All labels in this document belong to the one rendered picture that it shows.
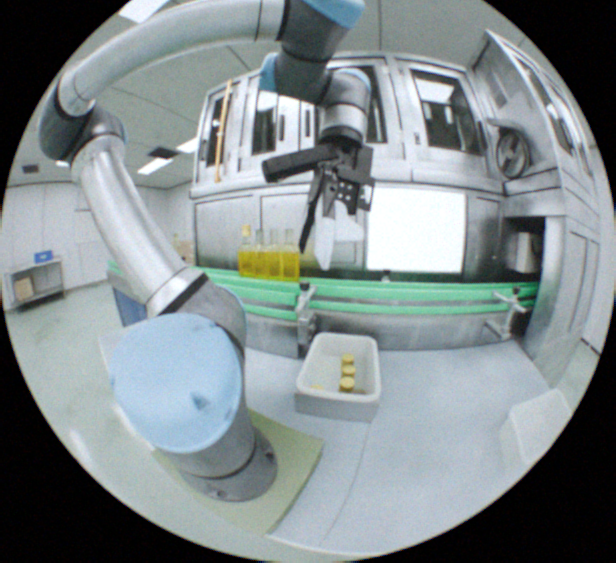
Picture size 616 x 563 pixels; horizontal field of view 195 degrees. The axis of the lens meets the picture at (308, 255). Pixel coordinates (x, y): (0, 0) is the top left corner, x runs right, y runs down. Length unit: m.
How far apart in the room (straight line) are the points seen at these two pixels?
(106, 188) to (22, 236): 6.01
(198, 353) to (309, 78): 0.35
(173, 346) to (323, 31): 0.33
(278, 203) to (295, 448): 0.77
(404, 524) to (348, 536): 0.09
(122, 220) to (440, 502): 0.64
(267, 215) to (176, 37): 0.71
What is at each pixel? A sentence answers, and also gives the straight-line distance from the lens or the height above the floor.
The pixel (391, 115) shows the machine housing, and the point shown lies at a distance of 0.92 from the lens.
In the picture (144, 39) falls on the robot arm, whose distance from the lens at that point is 0.26.
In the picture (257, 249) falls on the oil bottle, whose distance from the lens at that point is 0.64.
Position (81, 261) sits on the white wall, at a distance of 6.14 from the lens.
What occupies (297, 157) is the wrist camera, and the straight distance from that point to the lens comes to 0.26.
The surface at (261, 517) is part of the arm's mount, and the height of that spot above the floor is 0.83.
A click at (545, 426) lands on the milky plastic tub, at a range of 0.68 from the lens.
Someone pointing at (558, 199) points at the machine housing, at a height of 1.29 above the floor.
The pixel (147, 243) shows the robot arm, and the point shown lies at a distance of 0.27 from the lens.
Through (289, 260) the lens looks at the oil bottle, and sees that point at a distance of 0.59.
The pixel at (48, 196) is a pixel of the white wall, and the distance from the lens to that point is 6.24.
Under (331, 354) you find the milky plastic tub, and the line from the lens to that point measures 0.58.
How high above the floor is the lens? 1.14
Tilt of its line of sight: 8 degrees down
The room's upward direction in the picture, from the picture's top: straight up
